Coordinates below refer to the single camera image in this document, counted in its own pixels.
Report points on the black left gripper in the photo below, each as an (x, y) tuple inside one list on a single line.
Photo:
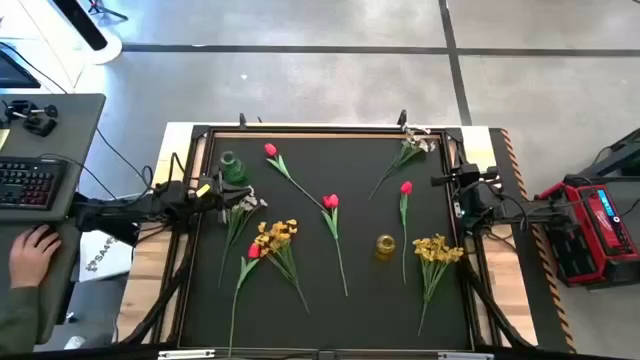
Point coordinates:
[(212, 192)]

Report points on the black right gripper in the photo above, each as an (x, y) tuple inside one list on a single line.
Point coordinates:
[(470, 176)]

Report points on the white artificial flower bouquet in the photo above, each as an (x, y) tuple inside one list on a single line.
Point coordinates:
[(407, 152), (239, 212)]

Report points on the red artificial tulip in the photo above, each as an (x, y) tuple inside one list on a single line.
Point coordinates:
[(270, 149), (254, 251), (330, 201), (406, 188)]

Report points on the yellow artificial flower bouquet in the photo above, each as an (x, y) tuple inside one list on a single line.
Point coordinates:
[(435, 250), (277, 237)]

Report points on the person's forearm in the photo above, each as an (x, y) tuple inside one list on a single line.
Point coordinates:
[(17, 320)]

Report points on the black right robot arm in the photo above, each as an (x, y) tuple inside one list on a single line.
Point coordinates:
[(540, 216)]

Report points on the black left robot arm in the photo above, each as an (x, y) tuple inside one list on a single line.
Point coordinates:
[(110, 220)]

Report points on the green glass vase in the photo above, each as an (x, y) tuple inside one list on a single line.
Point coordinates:
[(233, 170)]

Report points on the yellow ribbed glass vase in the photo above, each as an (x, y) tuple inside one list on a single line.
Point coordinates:
[(385, 245)]

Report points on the black orange striped ramp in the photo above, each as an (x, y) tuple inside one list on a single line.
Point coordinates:
[(510, 160)]

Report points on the black table mat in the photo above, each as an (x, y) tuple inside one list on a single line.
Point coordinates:
[(350, 165)]

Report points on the red black power station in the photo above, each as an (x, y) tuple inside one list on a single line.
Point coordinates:
[(585, 235)]

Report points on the white printed bag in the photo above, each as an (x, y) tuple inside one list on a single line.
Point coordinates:
[(100, 260)]

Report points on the black metal cart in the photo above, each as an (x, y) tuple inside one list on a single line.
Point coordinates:
[(620, 155)]

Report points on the grey desk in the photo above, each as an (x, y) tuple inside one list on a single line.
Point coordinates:
[(75, 130)]

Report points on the black computer keyboard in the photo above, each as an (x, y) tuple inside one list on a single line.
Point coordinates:
[(27, 182)]

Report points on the person's hand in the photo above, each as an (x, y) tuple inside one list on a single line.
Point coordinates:
[(32, 257)]

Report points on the black computer monitor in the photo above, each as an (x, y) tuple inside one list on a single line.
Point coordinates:
[(12, 72)]

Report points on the black aluminium rig frame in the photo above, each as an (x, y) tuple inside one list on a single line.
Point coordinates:
[(325, 129)]

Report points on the silver metal bracket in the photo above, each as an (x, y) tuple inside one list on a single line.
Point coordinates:
[(186, 354), (465, 356)]

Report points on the white stand with black post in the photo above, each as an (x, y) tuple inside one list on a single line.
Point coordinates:
[(107, 50)]

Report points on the black clamp mount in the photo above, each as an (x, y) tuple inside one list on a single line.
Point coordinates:
[(35, 122)]

